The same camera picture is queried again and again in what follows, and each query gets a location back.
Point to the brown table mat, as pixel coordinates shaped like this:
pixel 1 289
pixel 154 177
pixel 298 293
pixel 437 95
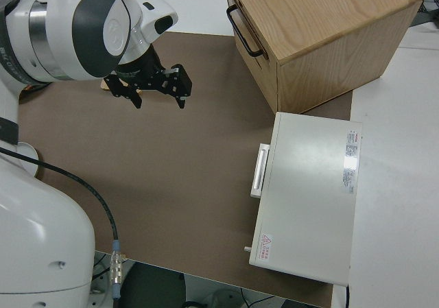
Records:
pixel 171 167

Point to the wooden mug tree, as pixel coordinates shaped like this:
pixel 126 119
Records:
pixel 103 85

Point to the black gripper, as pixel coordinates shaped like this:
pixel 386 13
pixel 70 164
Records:
pixel 139 69

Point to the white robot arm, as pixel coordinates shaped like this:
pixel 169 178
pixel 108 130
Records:
pixel 44 236

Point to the wooden drawer cabinet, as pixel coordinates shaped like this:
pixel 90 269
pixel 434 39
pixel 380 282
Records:
pixel 326 30

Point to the white toaster oven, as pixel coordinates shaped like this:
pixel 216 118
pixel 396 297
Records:
pixel 308 191

